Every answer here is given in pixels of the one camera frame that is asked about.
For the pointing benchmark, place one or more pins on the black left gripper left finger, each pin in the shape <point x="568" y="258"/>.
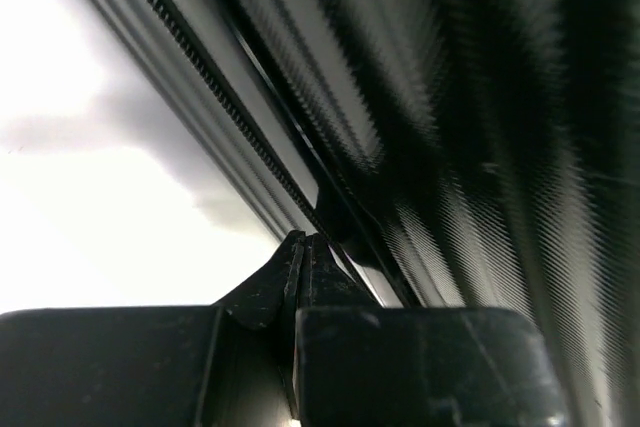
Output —
<point x="222" y="364"/>

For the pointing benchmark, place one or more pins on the black hard-shell suitcase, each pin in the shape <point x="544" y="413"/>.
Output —
<point x="471" y="152"/>

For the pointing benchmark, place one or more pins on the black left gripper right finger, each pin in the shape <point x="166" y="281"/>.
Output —
<point x="360" y="364"/>

